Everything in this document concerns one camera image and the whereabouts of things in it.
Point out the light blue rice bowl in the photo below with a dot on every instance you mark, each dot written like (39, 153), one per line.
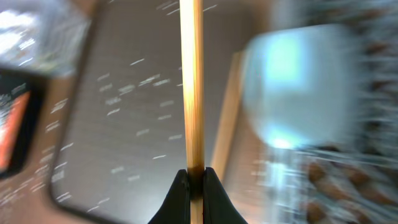
(299, 87)

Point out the grey dishwasher rack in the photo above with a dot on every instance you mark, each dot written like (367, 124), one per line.
(354, 181)

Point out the clear plastic bin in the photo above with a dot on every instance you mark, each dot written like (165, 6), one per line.
(44, 36)

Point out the wooden chopstick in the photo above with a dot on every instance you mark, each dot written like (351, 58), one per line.
(228, 117)
(191, 29)

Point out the black plastic tray bin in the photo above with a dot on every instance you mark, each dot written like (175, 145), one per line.
(13, 84)

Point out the orange carrot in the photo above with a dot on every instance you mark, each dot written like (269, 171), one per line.
(12, 115)

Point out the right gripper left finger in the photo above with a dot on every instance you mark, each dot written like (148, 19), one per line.
(175, 208)

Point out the brown serving tray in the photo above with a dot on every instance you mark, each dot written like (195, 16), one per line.
(124, 140)

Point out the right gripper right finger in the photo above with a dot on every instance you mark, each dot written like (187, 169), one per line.
(217, 207)

